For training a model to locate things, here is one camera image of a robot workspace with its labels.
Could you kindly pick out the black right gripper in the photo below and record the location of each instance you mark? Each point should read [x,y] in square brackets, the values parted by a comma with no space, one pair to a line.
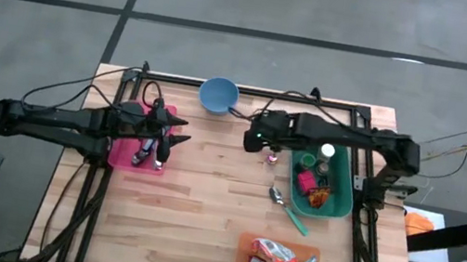
[269,129]

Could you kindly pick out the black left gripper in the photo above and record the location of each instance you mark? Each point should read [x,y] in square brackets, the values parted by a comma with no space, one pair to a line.
[136,120]

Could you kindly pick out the bagel seasoning jar white lid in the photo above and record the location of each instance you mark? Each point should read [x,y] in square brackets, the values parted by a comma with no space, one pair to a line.
[327,151]

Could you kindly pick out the brown foil pouch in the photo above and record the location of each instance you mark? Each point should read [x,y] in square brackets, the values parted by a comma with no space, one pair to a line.
[318,196]

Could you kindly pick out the orange chicken ramen packet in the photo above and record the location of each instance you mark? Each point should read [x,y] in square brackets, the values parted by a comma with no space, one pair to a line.
[273,251]

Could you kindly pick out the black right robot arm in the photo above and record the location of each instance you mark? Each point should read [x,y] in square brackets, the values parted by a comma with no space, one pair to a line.
[355,136]

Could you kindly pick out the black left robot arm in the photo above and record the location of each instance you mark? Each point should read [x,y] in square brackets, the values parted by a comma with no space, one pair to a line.
[52,121]

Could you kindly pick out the pink plastic bin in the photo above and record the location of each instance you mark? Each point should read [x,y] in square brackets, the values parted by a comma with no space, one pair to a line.
[121,158]

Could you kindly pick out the blue bowl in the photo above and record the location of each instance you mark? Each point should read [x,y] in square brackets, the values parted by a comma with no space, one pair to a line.
[219,95]

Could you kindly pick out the teal plastic bin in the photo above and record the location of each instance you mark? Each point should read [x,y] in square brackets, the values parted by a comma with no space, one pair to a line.
[339,204]

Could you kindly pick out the orange cloth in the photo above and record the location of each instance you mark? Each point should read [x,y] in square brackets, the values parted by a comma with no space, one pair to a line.
[418,225]

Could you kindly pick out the white paper sheet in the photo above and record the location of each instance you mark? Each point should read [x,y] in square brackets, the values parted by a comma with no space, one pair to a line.
[434,257]

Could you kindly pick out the black aluminium table frame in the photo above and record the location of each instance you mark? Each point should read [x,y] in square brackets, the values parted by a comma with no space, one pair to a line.
[176,79]

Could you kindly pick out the black frame clamp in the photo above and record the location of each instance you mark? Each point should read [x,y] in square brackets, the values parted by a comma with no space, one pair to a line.
[146,66]
[316,93]

